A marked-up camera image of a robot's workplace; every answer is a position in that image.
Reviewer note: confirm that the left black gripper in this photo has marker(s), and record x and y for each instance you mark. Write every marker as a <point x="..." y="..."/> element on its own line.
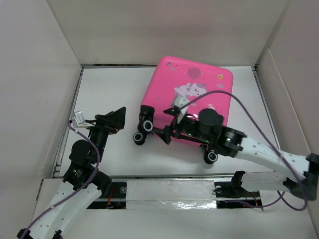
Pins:
<point x="111" y="122"/>

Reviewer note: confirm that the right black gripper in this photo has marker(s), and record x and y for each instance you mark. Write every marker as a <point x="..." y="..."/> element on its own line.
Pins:
<point x="165" y="133"/>

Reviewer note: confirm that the pink hard-shell suitcase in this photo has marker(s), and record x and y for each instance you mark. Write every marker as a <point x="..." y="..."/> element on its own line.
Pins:
<point x="186" y="79"/>

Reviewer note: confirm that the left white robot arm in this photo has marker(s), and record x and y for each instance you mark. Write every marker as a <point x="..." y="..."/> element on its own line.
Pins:
<point x="83" y="182"/>

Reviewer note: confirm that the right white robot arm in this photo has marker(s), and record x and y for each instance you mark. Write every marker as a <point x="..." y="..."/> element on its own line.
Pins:
<point x="292" y="173"/>

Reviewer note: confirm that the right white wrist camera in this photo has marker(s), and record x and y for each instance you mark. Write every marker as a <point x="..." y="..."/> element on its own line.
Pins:
<point x="180" y="102"/>

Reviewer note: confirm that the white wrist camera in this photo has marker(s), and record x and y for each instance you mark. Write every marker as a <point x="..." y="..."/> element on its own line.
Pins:
<point x="180" y="102"/>
<point x="78" y="120"/>

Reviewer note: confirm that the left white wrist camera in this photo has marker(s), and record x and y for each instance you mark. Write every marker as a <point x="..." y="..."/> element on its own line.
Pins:
<point x="78" y="120"/>

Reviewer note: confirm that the metal base rail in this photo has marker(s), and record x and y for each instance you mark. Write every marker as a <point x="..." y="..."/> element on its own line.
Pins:
<point x="181" y="193"/>

